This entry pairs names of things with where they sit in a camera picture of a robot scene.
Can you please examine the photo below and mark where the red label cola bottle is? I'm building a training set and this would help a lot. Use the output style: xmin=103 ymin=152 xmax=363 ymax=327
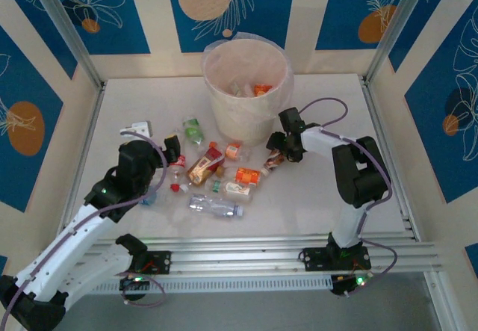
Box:
xmin=167 ymin=154 xmax=187 ymax=194

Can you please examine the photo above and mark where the green label clear bottle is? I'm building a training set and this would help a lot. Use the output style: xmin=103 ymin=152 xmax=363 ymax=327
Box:
xmin=181 ymin=116 xmax=205 ymax=149

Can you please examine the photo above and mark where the clear bottle blue label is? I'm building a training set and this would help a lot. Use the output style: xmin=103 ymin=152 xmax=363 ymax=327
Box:
xmin=138 ymin=183 xmax=161 ymax=207

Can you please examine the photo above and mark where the small orange label bottle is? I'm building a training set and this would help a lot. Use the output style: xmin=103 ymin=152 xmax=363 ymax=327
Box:
xmin=223 ymin=140 xmax=253 ymax=161

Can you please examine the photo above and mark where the leaf label bottle green cap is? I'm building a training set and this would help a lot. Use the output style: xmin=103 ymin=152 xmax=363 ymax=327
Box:
xmin=204 ymin=179 xmax=255 ymax=202

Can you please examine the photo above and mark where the clear water bottle blue cap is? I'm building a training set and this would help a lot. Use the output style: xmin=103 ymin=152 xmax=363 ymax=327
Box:
xmin=187 ymin=193 xmax=246 ymax=220

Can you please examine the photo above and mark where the white round waste bin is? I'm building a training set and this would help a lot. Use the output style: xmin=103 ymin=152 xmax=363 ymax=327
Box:
xmin=201 ymin=39 xmax=296 ymax=148

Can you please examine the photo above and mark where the black controller board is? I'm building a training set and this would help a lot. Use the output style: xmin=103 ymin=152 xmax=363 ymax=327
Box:
xmin=119 ymin=273 xmax=151 ymax=303
xmin=330 ymin=273 xmax=374 ymax=297

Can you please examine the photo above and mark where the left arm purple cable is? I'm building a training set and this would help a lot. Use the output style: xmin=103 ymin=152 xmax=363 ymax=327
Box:
xmin=0 ymin=131 xmax=170 ymax=331

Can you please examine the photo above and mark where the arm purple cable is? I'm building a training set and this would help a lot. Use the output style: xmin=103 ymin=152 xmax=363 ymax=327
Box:
xmin=297 ymin=97 xmax=399 ymax=285
xmin=0 ymin=131 xmax=170 ymax=331

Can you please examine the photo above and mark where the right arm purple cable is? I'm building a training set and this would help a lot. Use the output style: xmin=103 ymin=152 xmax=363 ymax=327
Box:
xmin=297 ymin=97 xmax=399 ymax=285

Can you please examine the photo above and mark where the aluminium side rail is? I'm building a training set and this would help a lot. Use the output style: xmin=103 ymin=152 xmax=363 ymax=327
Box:
xmin=55 ymin=80 xmax=108 ymax=250
xmin=358 ymin=75 xmax=425 ymax=242

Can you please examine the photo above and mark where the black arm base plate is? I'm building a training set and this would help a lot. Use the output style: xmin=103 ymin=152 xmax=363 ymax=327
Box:
xmin=140 ymin=249 xmax=173 ymax=276
xmin=299 ymin=247 xmax=371 ymax=272

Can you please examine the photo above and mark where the aluminium cross rail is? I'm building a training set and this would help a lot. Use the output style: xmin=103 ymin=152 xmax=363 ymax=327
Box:
xmin=33 ymin=233 xmax=445 ymax=276

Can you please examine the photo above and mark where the aluminium corner post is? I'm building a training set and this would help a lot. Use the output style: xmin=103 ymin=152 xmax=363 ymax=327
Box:
xmin=26 ymin=0 xmax=105 ymax=89
xmin=362 ymin=0 xmax=438 ymax=85

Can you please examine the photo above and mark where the white slotted cable duct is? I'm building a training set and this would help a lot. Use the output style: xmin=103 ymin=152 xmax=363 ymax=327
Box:
xmin=89 ymin=274 xmax=334 ymax=297

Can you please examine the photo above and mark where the aluminium lower frame bar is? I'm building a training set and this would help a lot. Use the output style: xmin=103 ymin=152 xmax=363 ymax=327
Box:
xmin=423 ymin=270 xmax=461 ymax=331

